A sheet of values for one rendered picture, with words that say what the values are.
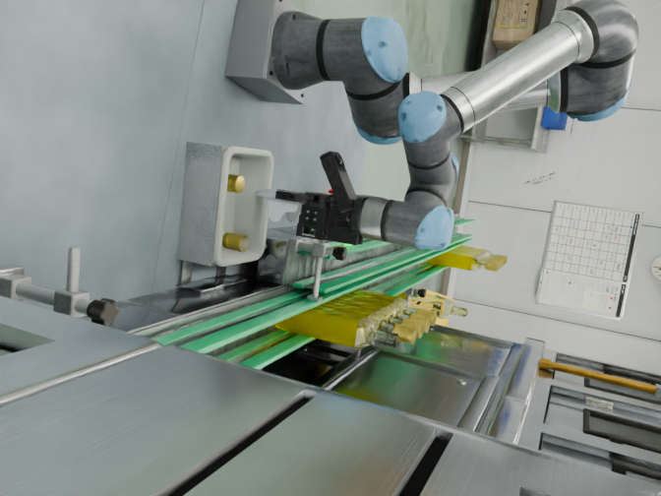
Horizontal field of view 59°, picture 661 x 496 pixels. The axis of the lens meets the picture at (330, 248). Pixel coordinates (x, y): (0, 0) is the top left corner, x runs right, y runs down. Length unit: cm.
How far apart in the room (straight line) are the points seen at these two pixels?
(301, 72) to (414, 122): 33
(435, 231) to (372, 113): 34
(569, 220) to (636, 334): 142
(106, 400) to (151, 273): 84
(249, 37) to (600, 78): 65
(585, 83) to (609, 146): 589
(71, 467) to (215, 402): 7
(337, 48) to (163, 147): 37
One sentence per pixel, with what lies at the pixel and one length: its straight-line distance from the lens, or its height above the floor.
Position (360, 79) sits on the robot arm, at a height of 101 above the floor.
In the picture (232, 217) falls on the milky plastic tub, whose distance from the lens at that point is 124.
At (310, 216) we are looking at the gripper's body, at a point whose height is 98.
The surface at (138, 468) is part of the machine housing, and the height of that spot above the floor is 132.
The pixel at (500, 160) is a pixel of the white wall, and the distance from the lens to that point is 714.
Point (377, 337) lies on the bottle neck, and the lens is 118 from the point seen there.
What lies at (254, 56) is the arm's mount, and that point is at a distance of 119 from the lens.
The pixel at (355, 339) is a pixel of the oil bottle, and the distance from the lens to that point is 118.
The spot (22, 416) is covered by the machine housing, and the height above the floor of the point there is 126.
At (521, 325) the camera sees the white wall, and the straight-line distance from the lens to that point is 727.
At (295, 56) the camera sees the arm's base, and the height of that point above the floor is 89.
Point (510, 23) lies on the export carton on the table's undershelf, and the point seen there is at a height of 42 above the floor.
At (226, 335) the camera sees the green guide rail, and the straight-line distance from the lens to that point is 95.
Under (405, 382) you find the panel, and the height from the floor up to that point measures 114.
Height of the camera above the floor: 144
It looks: 23 degrees down
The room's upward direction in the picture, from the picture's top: 101 degrees clockwise
